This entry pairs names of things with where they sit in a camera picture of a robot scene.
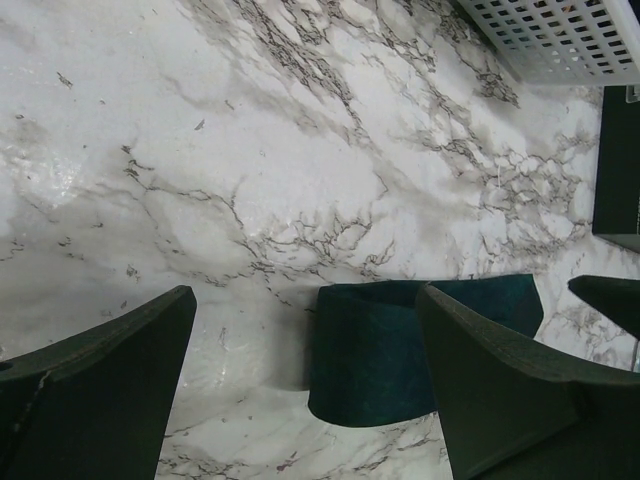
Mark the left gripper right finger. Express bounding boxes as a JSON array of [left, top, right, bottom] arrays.
[[416, 285, 639, 479]]

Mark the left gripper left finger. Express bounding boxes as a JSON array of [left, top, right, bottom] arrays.
[[1, 286, 197, 479]]

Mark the dark green tie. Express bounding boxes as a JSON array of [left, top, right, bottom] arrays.
[[308, 274, 544, 428]]

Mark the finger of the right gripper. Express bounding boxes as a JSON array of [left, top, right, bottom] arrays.
[[568, 275, 640, 339]]

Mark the white plastic basket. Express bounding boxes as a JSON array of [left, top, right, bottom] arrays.
[[458, 0, 639, 86]]

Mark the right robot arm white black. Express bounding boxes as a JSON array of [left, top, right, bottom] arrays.
[[568, 86, 639, 338]]

